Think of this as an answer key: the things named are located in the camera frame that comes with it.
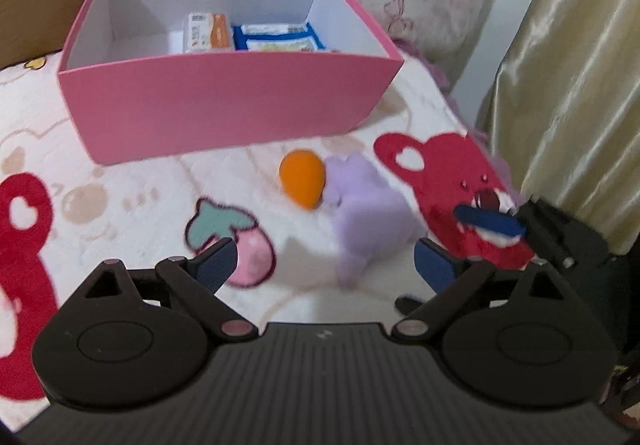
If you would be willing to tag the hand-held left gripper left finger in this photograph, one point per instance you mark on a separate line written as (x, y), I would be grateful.
(215, 260)

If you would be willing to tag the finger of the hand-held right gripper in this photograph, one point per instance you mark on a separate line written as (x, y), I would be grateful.
(487, 219)

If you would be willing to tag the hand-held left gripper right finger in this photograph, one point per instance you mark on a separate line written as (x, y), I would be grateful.
(435, 265)

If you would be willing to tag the purple plush toy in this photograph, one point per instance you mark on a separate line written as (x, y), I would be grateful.
(365, 220)

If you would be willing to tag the orange egg sponge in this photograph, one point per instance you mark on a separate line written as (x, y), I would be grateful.
(300, 177)

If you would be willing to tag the pink box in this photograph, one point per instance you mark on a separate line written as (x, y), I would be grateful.
(225, 110)

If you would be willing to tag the blue white packet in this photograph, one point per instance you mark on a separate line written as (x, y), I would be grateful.
(280, 45)
(270, 29)

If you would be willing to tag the orange white packet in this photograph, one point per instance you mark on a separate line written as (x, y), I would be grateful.
(210, 32)

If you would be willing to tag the printed bear blanket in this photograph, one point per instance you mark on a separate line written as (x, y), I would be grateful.
(150, 185)

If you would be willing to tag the golden curtain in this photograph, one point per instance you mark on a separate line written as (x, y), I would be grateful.
(575, 75)

